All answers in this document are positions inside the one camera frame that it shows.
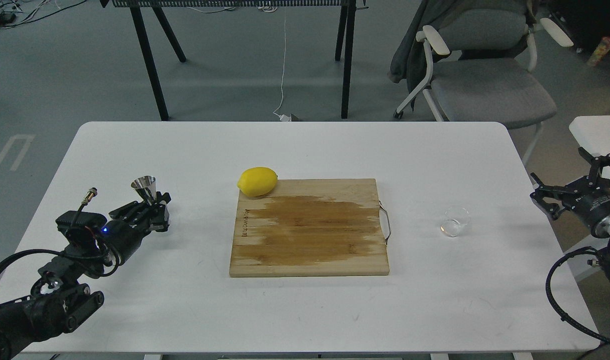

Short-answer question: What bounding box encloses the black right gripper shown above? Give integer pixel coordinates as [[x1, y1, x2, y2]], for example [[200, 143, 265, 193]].
[[530, 146, 610, 239]]

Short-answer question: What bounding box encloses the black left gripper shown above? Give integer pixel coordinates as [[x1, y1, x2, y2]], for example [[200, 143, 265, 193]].
[[101, 191, 171, 265]]

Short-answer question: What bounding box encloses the steel double jigger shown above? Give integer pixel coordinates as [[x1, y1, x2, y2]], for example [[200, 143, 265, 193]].
[[130, 175, 157, 206]]

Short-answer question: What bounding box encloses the small clear glass cup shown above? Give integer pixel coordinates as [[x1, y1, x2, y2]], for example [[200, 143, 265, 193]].
[[440, 206, 471, 238]]

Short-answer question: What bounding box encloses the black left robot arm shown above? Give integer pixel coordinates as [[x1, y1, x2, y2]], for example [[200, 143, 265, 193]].
[[0, 186, 171, 360]]

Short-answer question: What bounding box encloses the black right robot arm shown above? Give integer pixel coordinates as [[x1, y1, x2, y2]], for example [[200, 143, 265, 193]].
[[530, 147, 610, 281]]

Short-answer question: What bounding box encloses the white side table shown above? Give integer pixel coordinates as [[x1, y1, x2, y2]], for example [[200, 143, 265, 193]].
[[568, 115, 610, 156]]

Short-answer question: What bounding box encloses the yellow lemon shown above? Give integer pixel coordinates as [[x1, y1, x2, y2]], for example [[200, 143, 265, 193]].
[[237, 167, 278, 198]]

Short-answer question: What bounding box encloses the grey office chair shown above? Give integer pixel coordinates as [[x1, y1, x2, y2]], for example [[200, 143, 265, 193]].
[[394, 0, 573, 164]]

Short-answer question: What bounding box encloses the wooden cutting board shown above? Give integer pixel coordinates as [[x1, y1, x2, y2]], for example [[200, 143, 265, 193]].
[[229, 178, 390, 278]]

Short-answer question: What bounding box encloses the dark grey jacket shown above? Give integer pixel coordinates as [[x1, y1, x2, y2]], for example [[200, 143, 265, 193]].
[[388, 0, 485, 96]]

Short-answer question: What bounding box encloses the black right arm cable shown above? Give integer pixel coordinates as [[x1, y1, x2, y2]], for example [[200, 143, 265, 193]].
[[545, 246, 610, 351]]

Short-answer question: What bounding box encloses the white cable on floor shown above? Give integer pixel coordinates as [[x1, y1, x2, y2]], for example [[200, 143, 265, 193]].
[[273, 5, 291, 122]]

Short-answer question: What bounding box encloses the black metal table frame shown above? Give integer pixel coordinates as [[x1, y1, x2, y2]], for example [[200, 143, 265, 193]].
[[100, 0, 364, 121]]

